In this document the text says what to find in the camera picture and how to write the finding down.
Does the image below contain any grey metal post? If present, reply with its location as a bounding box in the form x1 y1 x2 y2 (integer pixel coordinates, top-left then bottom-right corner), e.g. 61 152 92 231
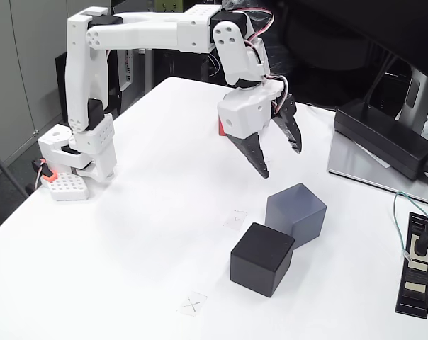
139 47 155 89

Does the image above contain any black power plug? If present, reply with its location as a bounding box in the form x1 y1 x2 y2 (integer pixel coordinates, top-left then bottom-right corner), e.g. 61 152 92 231
410 215 428 256

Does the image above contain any orange connector with wires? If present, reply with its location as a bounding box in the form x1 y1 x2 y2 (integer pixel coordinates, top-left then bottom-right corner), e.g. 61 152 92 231
32 158 57 192

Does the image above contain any plastic wrapped black bin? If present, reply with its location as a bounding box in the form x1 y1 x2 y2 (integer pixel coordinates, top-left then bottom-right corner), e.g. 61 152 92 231
223 0 295 77

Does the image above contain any silver monitor base plate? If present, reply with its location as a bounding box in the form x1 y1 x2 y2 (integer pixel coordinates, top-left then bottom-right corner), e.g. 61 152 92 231
327 130 428 208

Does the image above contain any black flat panel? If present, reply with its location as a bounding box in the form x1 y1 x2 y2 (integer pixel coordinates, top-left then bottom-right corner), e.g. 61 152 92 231
55 49 123 123

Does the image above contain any green circuit board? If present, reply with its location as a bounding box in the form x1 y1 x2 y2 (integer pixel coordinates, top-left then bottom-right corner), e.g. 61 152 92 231
154 0 184 15

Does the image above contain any black power strip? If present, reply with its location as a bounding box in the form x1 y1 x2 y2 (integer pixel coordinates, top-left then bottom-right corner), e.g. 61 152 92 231
394 211 428 319

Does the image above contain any green thin cable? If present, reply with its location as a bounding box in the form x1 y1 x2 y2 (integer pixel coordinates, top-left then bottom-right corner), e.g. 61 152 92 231
393 191 428 260

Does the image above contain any silver monitor stand neck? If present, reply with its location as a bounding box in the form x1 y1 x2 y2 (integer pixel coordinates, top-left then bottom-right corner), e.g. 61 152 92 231
398 67 428 123

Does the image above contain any black power adapter brick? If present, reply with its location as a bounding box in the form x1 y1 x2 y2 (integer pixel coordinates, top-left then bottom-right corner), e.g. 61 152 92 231
333 98 428 181

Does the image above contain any black cube block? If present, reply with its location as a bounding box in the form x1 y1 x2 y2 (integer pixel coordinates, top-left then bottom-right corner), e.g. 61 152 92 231
230 222 295 298

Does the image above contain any grey cube block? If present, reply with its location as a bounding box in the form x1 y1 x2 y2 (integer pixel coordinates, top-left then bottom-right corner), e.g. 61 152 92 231
264 183 327 249

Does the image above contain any black monitor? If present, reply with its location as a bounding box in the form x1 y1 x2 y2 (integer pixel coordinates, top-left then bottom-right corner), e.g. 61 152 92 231
284 0 428 86

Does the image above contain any white paper sheet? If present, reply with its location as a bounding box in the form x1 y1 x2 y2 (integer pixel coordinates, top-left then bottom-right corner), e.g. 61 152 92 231
355 141 392 169

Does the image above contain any white perforated clamp block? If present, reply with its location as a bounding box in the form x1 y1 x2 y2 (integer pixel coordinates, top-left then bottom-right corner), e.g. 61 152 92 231
40 171 91 202

